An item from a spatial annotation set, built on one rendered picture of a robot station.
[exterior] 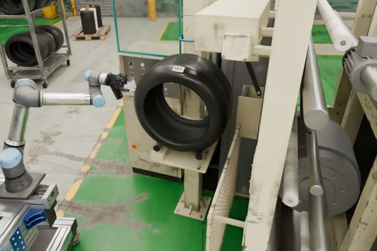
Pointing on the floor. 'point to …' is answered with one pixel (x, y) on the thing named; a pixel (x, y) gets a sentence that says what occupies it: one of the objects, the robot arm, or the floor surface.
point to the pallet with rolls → (91, 24)
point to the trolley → (42, 69)
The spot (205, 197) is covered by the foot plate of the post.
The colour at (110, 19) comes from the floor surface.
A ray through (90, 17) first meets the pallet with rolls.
